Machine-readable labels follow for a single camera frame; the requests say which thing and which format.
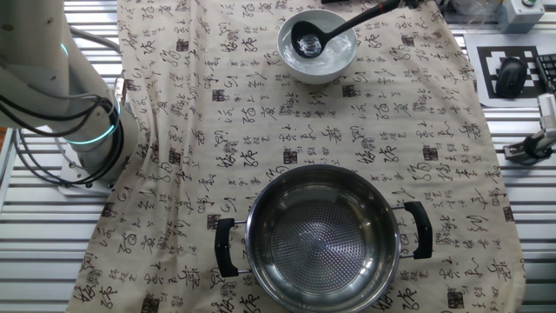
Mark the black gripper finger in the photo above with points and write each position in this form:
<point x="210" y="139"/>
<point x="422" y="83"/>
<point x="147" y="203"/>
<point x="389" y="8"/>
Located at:
<point x="412" y="3"/>

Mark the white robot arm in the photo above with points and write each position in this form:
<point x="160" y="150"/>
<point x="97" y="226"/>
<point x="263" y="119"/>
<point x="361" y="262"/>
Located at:
<point x="39" y="65"/>

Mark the white ceramic bowl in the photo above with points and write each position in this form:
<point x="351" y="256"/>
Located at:
<point x="321" y="71"/>

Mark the clear plastic cup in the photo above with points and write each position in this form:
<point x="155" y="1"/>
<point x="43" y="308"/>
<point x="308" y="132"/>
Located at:
<point x="467" y="11"/>

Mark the white sheet with black marker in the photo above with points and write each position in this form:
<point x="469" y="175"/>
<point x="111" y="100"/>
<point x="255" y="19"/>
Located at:
<point x="486" y="56"/>

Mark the grey box with green button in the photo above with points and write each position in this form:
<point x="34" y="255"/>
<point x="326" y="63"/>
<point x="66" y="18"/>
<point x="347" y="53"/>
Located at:
<point x="519" y="19"/>

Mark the black computer mouse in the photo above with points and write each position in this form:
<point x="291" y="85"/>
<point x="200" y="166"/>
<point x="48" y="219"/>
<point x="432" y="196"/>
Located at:
<point x="511" y="78"/>

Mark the black keyboard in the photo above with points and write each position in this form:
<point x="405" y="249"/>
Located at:
<point x="548" y="69"/>

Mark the beige calligraphy print tablecloth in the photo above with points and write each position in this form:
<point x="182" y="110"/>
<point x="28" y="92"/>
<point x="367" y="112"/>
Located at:
<point x="217" y="130"/>

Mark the black silver camera mount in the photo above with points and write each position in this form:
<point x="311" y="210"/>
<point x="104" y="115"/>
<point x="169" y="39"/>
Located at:
<point x="536" y="148"/>

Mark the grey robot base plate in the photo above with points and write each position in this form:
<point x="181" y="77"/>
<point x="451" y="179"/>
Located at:
<point x="74" y="184"/>

